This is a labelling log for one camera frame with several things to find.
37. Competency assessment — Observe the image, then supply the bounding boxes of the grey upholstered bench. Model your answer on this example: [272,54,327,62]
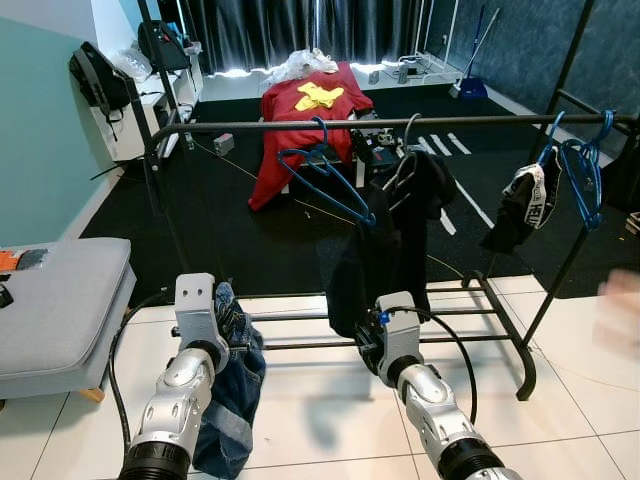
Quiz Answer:
[0,237,136,401]

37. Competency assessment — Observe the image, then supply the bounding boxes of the black backpack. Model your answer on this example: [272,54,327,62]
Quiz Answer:
[68,42,133,126]

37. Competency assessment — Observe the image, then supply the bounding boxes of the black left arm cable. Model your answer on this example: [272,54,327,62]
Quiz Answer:
[108,288,181,451]

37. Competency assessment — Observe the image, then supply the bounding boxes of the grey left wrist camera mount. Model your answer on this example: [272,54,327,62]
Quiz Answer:
[174,273,219,346]

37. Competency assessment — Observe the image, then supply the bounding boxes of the person's bare hand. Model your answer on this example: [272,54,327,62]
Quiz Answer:
[595,268,640,361]

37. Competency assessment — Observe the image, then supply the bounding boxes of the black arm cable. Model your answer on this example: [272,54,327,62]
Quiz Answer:
[108,288,181,451]
[405,305,479,426]

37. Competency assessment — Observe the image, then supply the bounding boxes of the black box device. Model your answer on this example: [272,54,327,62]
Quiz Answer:
[350,130,406,171]

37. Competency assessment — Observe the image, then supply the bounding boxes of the blue denim shorts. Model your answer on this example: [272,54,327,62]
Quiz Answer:
[192,282,267,479]

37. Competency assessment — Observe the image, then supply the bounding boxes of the blue dustpan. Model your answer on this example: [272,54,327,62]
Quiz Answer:
[455,5,501,101]

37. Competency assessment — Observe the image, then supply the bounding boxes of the dark window curtain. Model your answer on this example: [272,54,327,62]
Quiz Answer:
[178,0,481,76]

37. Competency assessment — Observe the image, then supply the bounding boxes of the white plastic bag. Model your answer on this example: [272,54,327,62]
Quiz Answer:
[265,48,341,86]

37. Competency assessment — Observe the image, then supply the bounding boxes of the yellow cloth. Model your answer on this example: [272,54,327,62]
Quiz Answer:
[295,82,346,111]

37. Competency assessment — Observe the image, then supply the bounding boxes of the black garment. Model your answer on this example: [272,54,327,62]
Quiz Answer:
[327,150,459,339]

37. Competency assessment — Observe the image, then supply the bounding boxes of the black metal clothes rack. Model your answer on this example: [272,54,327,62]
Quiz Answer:
[140,0,640,401]

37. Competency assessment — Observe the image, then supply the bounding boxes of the silver wire hanger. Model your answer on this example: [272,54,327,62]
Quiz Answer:
[385,112,431,201]

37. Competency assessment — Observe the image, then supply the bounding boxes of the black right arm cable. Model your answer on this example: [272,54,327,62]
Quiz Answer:
[405,305,479,426]

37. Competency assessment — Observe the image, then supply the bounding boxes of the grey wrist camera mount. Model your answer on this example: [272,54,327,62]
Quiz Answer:
[376,291,423,366]
[174,273,219,346]

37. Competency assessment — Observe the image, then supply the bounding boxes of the white shelf unit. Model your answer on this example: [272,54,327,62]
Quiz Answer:
[95,40,206,161]

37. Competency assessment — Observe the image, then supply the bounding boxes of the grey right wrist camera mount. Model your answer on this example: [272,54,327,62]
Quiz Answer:
[376,291,423,366]

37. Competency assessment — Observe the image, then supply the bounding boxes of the orange black tool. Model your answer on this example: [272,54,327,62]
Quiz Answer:
[0,248,49,273]

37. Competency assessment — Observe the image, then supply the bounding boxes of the black shorts white waistband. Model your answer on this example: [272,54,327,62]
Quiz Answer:
[480,160,561,254]

